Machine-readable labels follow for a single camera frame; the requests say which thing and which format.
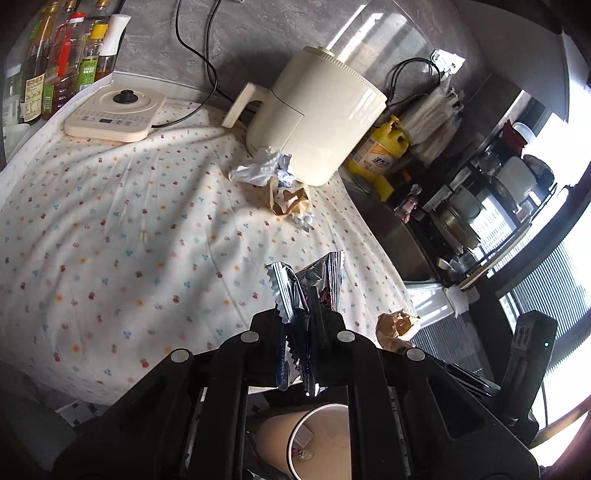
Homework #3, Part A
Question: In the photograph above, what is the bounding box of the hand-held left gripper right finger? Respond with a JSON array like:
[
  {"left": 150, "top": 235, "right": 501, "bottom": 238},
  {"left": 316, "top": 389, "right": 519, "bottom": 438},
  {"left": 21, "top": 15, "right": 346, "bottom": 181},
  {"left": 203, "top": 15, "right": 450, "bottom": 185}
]
[{"left": 305, "top": 287, "right": 542, "bottom": 480}]

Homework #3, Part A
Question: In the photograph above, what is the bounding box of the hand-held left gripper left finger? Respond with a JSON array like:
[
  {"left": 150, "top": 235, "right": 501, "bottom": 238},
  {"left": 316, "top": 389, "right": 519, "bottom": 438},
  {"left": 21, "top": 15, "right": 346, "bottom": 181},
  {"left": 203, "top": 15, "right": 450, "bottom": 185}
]
[{"left": 52, "top": 310, "right": 291, "bottom": 480}]

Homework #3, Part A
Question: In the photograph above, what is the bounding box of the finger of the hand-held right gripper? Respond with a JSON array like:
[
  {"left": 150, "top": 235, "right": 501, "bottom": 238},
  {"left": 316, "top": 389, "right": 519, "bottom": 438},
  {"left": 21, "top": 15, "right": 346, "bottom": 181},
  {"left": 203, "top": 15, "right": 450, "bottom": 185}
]
[{"left": 434, "top": 357, "right": 502, "bottom": 403}]

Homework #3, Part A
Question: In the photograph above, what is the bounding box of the paper bucket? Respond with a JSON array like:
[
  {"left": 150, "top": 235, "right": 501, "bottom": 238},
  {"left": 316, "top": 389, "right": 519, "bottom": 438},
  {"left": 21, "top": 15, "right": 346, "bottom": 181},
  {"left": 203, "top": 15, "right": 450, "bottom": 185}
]
[{"left": 256, "top": 403, "right": 354, "bottom": 480}]

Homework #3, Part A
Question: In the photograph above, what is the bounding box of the shiny silver snack wrapper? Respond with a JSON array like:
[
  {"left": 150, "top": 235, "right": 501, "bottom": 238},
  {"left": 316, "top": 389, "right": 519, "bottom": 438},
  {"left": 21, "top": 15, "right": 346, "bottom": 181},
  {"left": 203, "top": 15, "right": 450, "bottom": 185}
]
[{"left": 264, "top": 251, "right": 347, "bottom": 398}]

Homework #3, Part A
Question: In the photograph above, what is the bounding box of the brown paper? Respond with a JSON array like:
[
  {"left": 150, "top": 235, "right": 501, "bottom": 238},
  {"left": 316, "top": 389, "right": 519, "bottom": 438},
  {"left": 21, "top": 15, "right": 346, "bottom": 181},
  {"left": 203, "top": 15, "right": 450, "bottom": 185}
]
[
  {"left": 375, "top": 310, "right": 422, "bottom": 354},
  {"left": 268, "top": 178, "right": 311, "bottom": 217}
]

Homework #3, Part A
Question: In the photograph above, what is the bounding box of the person's right forearm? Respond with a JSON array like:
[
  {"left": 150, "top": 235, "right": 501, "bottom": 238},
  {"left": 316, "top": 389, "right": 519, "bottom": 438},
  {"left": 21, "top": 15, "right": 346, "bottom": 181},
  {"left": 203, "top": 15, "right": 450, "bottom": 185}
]
[{"left": 538, "top": 411, "right": 591, "bottom": 480}]

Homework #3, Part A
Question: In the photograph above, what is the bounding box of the slatted grille panel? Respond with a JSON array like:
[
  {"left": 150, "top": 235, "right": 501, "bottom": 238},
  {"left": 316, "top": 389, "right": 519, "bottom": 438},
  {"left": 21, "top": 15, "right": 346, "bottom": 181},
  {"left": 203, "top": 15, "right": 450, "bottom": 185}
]
[{"left": 411, "top": 240, "right": 591, "bottom": 370}]

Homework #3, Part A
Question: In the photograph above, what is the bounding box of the white rag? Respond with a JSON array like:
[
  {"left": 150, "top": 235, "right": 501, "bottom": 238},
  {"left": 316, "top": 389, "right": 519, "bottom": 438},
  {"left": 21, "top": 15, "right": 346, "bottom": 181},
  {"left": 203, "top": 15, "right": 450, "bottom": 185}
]
[{"left": 445, "top": 284, "right": 482, "bottom": 319}]

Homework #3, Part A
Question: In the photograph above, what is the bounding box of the wooden cutting board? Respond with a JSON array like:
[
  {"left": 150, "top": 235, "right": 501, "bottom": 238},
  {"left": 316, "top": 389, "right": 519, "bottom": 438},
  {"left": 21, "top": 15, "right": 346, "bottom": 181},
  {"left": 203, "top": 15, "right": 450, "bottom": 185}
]
[{"left": 459, "top": 257, "right": 519, "bottom": 292}]

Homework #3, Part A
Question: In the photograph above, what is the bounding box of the small foil ball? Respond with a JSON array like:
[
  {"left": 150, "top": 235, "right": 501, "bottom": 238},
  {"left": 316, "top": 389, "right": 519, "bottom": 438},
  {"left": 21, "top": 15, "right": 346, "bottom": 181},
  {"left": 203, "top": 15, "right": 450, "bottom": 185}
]
[{"left": 288, "top": 211, "right": 318, "bottom": 230}]

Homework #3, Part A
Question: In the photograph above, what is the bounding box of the black dish rack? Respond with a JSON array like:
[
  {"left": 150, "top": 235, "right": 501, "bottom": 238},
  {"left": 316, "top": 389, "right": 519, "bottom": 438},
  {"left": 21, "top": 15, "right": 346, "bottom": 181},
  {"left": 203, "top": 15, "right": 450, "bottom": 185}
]
[{"left": 416, "top": 117, "right": 570, "bottom": 288}]

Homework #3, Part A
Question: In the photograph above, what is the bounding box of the steel kitchen sink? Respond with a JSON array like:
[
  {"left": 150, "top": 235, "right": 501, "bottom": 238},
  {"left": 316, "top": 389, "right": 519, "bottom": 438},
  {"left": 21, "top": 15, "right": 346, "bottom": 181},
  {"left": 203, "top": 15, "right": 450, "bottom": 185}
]
[{"left": 342, "top": 175, "right": 445, "bottom": 284}]

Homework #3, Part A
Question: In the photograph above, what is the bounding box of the steel steamer pot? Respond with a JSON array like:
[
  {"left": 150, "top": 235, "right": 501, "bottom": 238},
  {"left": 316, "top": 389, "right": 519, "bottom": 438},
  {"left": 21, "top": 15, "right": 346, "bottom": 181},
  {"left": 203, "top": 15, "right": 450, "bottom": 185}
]
[{"left": 434, "top": 175, "right": 514, "bottom": 251}]

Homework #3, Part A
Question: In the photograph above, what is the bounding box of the small pink bottle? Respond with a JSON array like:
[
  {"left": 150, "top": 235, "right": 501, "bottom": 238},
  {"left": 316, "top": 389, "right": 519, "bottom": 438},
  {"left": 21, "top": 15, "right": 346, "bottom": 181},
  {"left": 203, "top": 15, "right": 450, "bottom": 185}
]
[{"left": 394, "top": 184, "right": 423, "bottom": 223}]

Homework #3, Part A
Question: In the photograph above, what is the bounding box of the white ceramic pot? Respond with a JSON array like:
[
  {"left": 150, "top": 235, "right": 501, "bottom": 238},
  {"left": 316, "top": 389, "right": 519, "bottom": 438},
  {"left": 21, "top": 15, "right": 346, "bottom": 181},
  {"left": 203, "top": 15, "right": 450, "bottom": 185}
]
[{"left": 496, "top": 157, "right": 539, "bottom": 205}]

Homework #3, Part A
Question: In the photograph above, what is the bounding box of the crumpled silver foil sheet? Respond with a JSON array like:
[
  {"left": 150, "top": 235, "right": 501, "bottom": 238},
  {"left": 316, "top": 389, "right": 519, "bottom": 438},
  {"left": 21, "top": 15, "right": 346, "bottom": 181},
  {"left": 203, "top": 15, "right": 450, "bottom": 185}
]
[{"left": 228, "top": 147, "right": 295, "bottom": 188}]

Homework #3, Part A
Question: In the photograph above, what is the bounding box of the floral white tablecloth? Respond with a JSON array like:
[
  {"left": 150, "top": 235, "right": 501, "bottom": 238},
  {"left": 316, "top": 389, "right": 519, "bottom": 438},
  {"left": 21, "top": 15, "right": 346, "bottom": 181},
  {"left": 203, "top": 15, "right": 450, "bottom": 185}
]
[{"left": 0, "top": 99, "right": 419, "bottom": 407}]

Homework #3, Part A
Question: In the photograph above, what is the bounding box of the yellow detergent bottle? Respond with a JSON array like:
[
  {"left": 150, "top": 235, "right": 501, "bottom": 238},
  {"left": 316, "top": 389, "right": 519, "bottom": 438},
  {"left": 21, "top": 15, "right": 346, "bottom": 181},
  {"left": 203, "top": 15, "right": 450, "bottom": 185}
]
[{"left": 347, "top": 115, "right": 411, "bottom": 178}]

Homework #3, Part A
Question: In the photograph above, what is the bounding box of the white plastic container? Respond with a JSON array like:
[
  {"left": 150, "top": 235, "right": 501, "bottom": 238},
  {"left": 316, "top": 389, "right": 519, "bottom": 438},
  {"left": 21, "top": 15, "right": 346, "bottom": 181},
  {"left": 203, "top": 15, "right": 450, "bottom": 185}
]
[{"left": 510, "top": 122, "right": 539, "bottom": 149}]

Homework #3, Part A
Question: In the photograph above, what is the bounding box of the cream air fryer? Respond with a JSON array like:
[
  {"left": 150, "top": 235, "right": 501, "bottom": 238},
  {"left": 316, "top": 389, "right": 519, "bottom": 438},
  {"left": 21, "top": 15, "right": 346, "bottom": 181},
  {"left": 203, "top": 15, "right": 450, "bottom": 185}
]
[{"left": 222, "top": 45, "right": 387, "bottom": 188}]

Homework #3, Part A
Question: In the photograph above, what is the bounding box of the hanging clear plastic bag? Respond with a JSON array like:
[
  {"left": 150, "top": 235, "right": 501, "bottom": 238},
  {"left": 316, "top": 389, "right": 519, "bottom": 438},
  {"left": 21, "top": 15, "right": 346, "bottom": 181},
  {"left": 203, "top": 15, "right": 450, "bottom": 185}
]
[
  {"left": 429, "top": 85, "right": 465, "bottom": 139},
  {"left": 402, "top": 92, "right": 455, "bottom": 163}
]

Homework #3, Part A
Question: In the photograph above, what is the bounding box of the cream electric heating base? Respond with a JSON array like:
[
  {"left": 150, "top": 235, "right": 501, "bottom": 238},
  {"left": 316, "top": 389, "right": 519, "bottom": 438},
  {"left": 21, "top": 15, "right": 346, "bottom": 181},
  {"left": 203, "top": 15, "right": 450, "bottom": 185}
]
[{"left": 64, "top": 88, "right": 168, "bottom": 140}]

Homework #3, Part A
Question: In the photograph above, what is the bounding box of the white plastic tray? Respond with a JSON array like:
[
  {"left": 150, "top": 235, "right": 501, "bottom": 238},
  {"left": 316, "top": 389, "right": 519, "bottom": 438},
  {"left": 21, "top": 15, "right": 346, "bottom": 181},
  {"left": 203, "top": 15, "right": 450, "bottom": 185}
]
[{"left": 2, "top": 121, "right": 33, "bottom": 156}]

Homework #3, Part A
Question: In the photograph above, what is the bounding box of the row of condiment bottles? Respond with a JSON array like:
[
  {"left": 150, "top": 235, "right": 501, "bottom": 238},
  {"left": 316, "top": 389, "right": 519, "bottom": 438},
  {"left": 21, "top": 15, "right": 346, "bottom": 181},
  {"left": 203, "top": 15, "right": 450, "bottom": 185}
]
[{"left": 0, "top": 0, "right": 134, "bottom": 126}]

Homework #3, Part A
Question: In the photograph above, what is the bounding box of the black power cable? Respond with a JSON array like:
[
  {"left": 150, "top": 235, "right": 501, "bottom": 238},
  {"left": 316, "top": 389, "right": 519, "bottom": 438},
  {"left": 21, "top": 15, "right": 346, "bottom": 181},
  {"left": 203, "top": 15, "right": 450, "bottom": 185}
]
[
  {"left": 151, "top": 0, "right": 220, "bottom": 129},
  {"left": 215, "top": 88, "right": 250, "bottom": 106}
]

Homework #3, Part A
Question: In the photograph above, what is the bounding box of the hanging black looped cable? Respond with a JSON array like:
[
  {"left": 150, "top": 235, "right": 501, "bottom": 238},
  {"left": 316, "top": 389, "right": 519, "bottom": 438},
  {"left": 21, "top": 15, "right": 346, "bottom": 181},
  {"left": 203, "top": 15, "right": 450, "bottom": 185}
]
[{"left": 385, "top": 58, "right": 443, "bottom": 105}]

